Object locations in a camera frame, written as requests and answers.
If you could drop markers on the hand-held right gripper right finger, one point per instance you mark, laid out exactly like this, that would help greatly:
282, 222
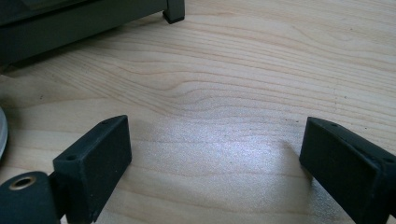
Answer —
345, 168

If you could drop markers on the pale round object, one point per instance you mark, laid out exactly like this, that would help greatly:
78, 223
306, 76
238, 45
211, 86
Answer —
2, 133

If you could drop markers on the dark grey tray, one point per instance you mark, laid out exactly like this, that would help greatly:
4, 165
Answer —
62, 25

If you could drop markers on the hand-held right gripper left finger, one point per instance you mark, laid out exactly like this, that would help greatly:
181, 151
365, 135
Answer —
93, 168

